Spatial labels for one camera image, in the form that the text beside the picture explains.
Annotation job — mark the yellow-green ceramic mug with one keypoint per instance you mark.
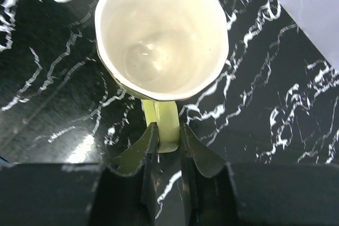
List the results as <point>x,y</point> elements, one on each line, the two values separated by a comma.
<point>162,52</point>

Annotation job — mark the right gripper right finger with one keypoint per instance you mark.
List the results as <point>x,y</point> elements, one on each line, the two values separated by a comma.
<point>208,194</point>

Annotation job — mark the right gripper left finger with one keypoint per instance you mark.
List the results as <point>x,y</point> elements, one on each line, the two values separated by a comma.
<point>126,190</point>

